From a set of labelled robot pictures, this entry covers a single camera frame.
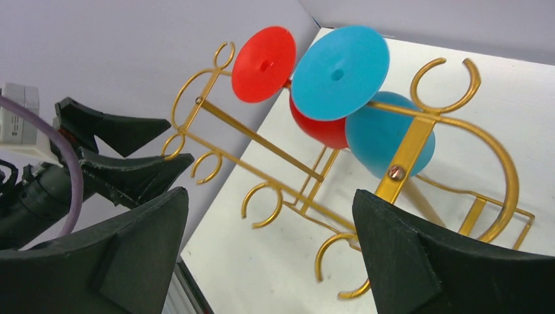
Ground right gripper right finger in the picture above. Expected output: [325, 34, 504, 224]
[352, 190, 554, 313]

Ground red plastic goblet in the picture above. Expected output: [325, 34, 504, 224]
[231, 26, 348, 149]

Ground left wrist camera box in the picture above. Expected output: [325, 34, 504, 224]
[1, 82, 60, 166]

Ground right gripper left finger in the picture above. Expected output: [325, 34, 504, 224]
[1, 187, 188, 313]

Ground tall gold wire glass rack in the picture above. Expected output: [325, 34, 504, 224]
[171, 43, 519, 281]

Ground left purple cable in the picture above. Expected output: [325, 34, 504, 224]
[0, 95, 84, 238]

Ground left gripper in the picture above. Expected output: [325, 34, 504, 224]
[1, 97, 194, 249]

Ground blue plastic goblet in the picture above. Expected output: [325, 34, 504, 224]
[289, 26, 417, 178]

